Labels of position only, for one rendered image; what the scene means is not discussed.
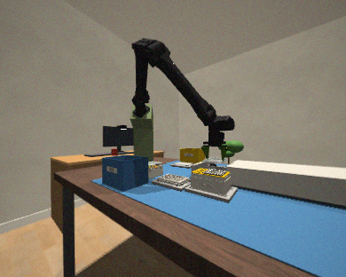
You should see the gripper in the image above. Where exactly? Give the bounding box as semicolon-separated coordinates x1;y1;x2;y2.
201;131;229;161

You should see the blue bench mat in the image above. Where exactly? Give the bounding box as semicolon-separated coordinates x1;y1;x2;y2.
91;160;346;277

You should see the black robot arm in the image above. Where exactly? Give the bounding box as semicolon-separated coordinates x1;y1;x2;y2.
132;38;235;141

